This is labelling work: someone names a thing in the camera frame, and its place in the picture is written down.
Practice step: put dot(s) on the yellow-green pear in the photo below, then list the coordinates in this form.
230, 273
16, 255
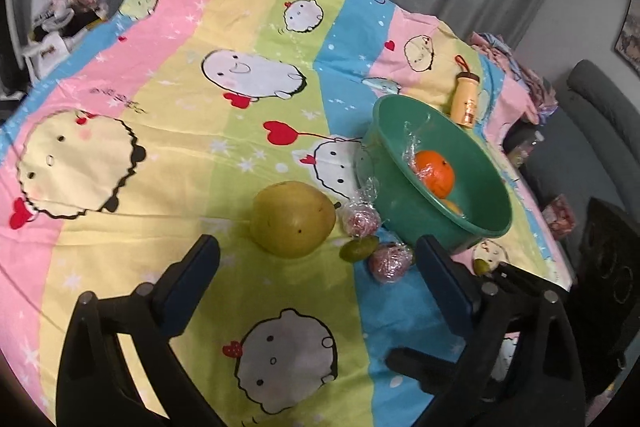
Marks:
292, 219

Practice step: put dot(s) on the grey ribbed sofa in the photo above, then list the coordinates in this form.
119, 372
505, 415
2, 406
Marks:
600, 117

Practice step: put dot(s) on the dried fruit packet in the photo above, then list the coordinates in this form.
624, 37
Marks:
560, 217

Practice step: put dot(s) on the cartoon printed blanket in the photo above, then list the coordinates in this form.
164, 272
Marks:
175, 132

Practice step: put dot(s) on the plastic-wrapped red fruit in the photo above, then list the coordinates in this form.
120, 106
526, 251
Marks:
390, 263
361, 221

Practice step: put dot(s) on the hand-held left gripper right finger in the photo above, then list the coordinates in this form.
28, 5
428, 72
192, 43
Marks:
445, 287

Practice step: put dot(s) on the yellow bear print bottle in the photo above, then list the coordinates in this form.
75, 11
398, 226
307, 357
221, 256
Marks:
467, 102

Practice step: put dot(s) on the small green fruit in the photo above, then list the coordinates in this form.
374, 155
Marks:
356, 250
481, 267

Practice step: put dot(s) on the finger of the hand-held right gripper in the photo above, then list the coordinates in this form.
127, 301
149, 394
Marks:
520, 279
425, 364

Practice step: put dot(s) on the plastic-wrapped orange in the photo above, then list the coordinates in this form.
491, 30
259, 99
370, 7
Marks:
435, 172

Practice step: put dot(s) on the framed wall picture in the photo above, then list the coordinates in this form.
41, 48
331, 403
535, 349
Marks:
629, 42

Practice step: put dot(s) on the green plastic basin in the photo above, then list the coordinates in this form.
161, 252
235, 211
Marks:
480, 177

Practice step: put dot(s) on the white plastic item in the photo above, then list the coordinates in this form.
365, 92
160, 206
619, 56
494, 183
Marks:
52, 47

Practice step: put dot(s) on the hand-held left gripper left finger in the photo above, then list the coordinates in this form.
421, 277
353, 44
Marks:
192, 287

